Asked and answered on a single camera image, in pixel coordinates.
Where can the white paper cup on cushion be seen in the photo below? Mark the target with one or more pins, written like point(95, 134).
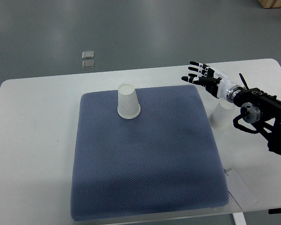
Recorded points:
point(128, 104)

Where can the white table leg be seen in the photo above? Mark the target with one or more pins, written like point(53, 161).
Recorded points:
point(239, 218)

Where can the wooden furniture corner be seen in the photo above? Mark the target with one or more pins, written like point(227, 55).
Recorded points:
point(270, 3)

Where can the upper metal floor plate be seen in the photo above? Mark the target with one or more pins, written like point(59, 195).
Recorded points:
point(88, 54)

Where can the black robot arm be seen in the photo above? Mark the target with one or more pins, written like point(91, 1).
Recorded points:
point(260, 113)

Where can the white paper tag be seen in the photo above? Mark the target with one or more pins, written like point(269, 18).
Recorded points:
point(239, 190)

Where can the white paper cup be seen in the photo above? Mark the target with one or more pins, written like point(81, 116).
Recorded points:
point(128, 104)
point(222, 115)

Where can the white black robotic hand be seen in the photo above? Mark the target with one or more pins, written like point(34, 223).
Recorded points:
point(215, 82)

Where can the blue textured cushion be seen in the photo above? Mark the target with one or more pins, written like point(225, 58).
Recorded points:
point(164, 160)

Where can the black table control panel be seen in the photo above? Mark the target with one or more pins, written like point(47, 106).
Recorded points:
point(274, 211)

